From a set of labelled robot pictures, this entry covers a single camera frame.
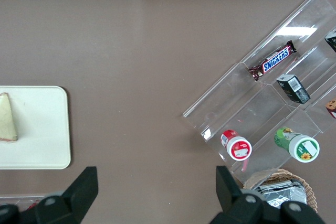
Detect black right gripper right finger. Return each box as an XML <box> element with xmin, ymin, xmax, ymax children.
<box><xmin>209</xmin><ymin>165</ymin><xmax>264</xmax><ymax>224</ymax></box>

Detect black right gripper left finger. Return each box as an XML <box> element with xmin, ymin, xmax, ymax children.
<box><xmin>34</xmin><ymin>166</ymin><xmax>99</xmax><ymax>224</ymax></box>

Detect triangular sandwich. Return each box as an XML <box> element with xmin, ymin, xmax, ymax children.
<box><xmin>0</xmin><ymin>92</ymin><xmax>19</xmax><ymax>143</ymax></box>

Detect oval wicker basket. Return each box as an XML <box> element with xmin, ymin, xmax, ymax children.
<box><xmin>243</xmin><ymin>168</ymin><xmax>319</xmax><ymax>215</ymax></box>

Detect cream rectangular tray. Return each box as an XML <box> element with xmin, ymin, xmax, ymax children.
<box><xmin>0</xmin><ymin>85</ymin><xmax>72</xmax><ymax>170</ymax></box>

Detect silver foil pack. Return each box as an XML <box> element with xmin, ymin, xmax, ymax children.
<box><xmin>254</xmin><ymin>178</ymin><xmax>308</xmax><ymax>209</ymax></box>

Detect red lidded cup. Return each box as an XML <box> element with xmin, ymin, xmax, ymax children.
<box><xmin>220</xmin><ymin>129</ymin><xmax>254</xmax><ymax>162</ymax></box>

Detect clear acrylic bottle rack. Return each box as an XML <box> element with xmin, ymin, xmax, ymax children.
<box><xmin>0</xmin><ymin>194</ymin><xmax>46</xmax><ymax>210</ymax></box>

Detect green lidded cup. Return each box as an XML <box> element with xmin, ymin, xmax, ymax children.
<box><xmin>273</xmin><ymin>126</ymin><xmax>321</xmax><ymax>163</ymax></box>

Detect clear acrylic step stand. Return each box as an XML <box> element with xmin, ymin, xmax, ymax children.
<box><xmin>182</xmin><ymin>0</ymin><xmax>336</xmax><ymax>180</ymax></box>

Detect small black box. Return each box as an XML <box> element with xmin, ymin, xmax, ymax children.
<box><xmin>276</xmin><ymin>74</ymin><xmax>311</xmax><ymax>104</ymax></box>
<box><xmin>324</xmin><ymin>28</ymin><xmax>336</xmax><ymax>54</ymax></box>

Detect cookie package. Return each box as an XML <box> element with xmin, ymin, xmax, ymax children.
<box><xmin>325</xmin><ymin>97</ymin><xmax>336</xmax><ymax>119</ymax></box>

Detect snickers bar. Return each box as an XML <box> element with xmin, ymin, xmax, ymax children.
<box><xmin>248</xmin><ymin>40</ymin><xmax>298</xmax><ymax>82</ymax></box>

